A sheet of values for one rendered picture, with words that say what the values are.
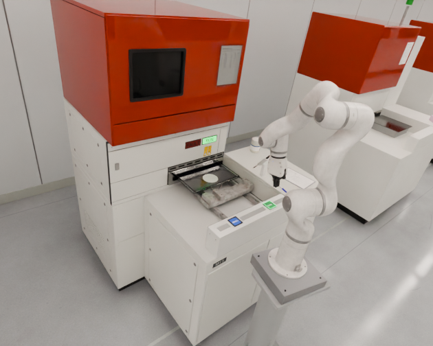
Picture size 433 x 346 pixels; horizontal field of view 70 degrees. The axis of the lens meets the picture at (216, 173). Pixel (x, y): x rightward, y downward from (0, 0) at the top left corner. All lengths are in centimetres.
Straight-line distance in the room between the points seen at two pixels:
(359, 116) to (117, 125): 105
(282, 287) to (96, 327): 133
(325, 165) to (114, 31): 100
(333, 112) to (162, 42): 84
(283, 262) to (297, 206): 34
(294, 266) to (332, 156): 57
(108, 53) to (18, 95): 168
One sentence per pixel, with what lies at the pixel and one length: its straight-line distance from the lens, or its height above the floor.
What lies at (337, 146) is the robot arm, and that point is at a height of 152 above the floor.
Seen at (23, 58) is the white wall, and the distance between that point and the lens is 298.
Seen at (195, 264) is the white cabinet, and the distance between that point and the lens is 165.
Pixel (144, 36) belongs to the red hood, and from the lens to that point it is 151.
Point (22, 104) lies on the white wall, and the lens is 307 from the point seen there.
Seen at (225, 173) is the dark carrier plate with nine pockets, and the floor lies 90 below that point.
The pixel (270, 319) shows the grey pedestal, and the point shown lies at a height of 53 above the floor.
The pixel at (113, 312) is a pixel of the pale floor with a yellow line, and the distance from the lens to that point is 240.
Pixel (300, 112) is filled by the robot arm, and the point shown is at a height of 155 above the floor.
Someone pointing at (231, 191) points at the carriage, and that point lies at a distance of 194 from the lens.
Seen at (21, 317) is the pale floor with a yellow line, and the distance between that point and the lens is 253.
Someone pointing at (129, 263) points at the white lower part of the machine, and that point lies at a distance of 226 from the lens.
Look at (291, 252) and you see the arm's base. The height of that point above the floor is 100.
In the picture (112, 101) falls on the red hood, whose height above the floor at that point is 145.
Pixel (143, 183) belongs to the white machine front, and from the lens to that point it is 188.
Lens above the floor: 199
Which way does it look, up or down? 32 degrees down
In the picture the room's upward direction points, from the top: 8 degrees clockwise
